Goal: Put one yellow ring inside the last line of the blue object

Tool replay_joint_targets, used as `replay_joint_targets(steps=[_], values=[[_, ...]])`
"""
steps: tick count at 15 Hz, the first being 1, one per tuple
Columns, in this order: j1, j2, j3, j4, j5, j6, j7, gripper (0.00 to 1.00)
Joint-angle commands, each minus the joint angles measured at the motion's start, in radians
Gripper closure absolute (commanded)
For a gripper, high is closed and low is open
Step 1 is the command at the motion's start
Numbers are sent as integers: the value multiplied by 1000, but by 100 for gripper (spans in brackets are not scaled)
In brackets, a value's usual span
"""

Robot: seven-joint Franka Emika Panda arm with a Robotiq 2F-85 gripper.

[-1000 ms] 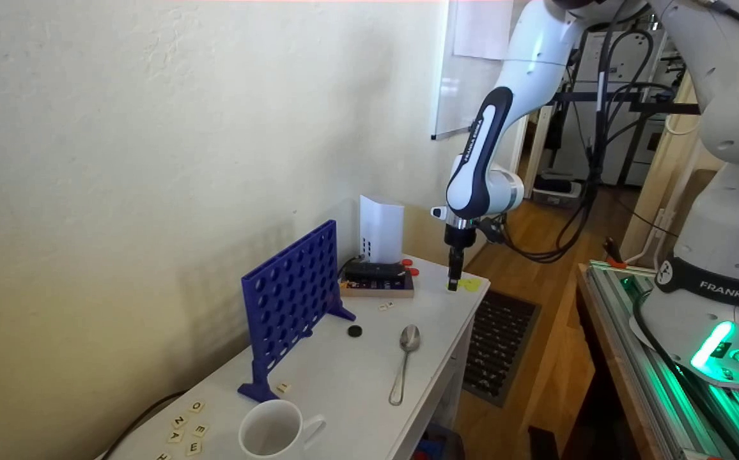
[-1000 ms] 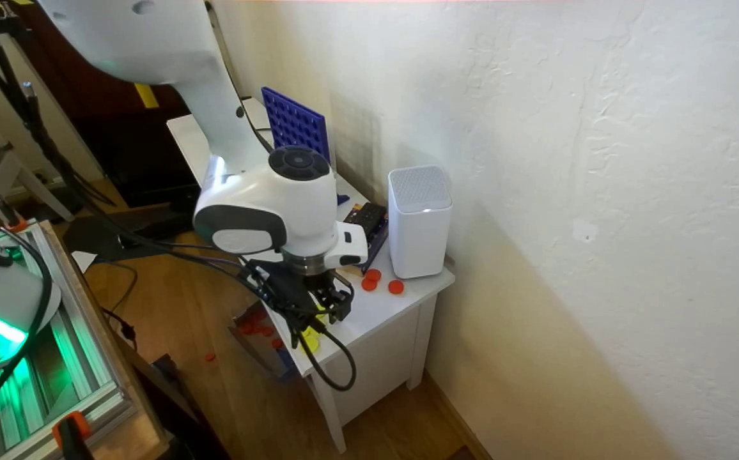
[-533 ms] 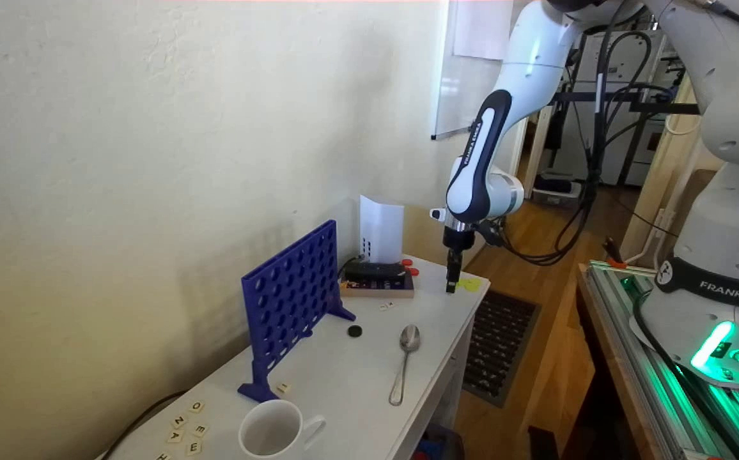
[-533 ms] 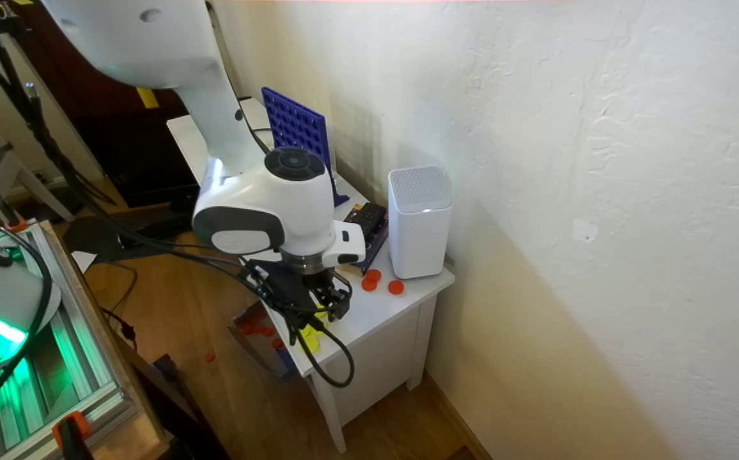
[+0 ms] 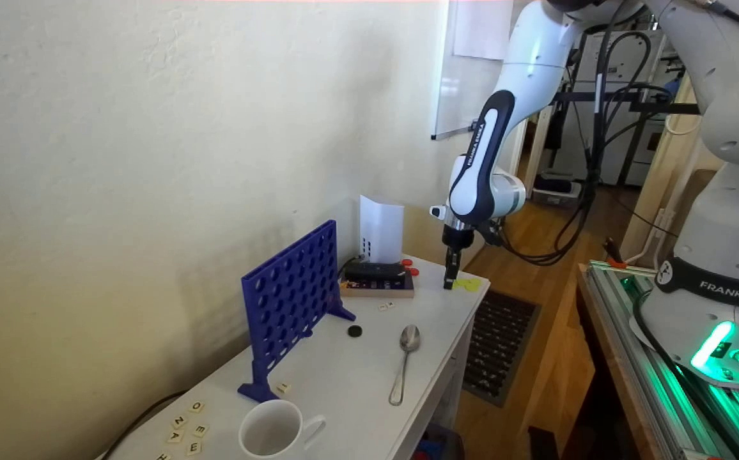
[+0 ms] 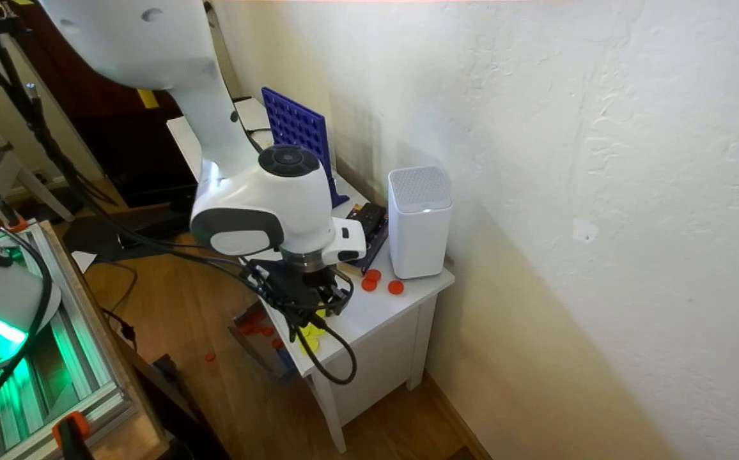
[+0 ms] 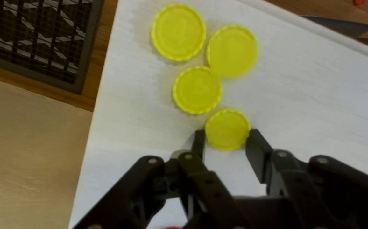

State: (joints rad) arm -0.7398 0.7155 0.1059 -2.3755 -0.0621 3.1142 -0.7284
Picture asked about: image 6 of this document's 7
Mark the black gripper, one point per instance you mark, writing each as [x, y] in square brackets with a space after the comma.
[287, 285]

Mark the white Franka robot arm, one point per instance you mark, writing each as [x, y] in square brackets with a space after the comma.
[257, 194]

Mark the yellow game disc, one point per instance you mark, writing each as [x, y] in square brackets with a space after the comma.
[312, 341]

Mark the red game disc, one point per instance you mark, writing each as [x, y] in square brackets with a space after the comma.
[368, 285]
[374, 274]
[397, 288]

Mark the white side table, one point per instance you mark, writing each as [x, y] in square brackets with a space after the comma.
[384, 329]

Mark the box with red items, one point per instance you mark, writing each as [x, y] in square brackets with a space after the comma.
[257, 336]

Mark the dark game piece tray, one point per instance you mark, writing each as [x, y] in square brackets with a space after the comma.
[374, 224]

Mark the white rectangular container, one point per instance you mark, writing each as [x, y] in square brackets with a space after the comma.
[421, 220]

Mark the blue connect four grid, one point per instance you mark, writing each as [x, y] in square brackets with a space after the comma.
[299, 129]

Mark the dark brown door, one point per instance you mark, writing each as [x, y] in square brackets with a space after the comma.
[122, 145]

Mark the yellow tape strip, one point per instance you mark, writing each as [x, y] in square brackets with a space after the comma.
[149, 99]

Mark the orange clamp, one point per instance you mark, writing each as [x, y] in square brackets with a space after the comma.
[73, 428]

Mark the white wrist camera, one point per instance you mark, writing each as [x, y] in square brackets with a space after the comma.
[345, 240]

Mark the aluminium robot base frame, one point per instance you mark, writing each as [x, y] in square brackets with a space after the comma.
[77, 375]

